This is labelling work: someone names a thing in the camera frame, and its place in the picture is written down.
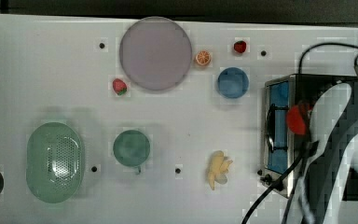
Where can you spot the orange slice toy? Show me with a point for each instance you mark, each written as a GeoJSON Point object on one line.
{"type": "Point", "coordinates": [203, 58]}

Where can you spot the grey round plate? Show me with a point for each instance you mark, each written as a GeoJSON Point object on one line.
{"type": "Point", "coordinates": [155, 53]}

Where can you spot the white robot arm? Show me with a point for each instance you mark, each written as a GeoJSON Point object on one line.
{"type": "Point", "coordinates": [334, 137]}

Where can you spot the green colander basket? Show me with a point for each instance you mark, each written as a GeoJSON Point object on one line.
{"type": "Point", "coordinates": [55, 162]}

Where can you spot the red green strawberry toy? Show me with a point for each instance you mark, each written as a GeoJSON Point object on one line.
{"type": "Point", "coordinates": [119, 86]}

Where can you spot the green metal mug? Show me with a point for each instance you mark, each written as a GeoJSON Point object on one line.
{"type": "Point", "coordinates": [132, 148]}

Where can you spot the peeled banana toy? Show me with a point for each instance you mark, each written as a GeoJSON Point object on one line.
{"type": "Point", "coordinates": [218, 169]}

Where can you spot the blue bowl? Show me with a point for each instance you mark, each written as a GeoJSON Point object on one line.
{"type": "Point", "coordinates": [232, 83]}

